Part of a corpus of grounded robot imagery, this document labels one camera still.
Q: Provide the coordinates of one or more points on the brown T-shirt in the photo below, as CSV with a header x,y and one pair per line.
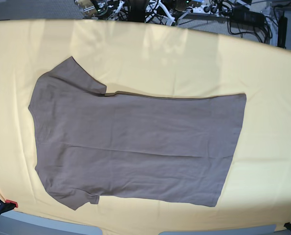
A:
x,y
92,144

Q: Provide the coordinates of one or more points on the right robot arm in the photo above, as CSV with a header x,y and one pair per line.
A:
x,y
92,8

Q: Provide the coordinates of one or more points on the black stand centre background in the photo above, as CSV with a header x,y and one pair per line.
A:
x,y
137,11

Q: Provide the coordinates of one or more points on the white power strip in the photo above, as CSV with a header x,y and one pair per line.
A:
x,y
196,7

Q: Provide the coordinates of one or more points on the yellow tablecloth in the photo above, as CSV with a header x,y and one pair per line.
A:
x,y
155,60

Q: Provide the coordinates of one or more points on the black power adapter box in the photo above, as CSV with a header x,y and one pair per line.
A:
x,y
248,18

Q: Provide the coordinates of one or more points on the black post right background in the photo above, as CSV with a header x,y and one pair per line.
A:
x,y
282,31

